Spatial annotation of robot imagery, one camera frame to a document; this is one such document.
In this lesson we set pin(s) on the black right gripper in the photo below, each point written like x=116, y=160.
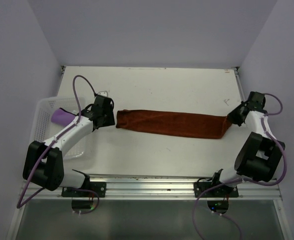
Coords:
x=232, y=117

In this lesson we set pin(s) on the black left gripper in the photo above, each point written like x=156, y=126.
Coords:
x=110, y=120

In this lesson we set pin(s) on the purple grey microfiber towel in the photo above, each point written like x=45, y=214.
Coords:
x=62, y=117

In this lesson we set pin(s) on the rust orange towel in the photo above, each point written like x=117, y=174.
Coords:
x=177, y=124

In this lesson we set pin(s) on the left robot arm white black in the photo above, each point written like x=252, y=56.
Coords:
x=44, y=160

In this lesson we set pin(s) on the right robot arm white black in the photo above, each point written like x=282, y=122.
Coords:
x=262, y=158

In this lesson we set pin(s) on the white perforated plastic basket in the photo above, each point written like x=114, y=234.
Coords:
x=44, y=130

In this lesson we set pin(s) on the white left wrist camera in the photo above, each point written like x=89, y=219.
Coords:
x=103, y=93

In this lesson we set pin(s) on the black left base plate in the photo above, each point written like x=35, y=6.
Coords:
x=85, y=190

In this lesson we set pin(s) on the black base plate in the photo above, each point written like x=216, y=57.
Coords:
x=85, y=190
x=207, y=189

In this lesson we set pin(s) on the aluminium mounting rail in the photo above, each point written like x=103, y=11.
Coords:
x=173, y=188

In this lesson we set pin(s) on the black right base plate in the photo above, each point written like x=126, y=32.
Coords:
x=207, y=189

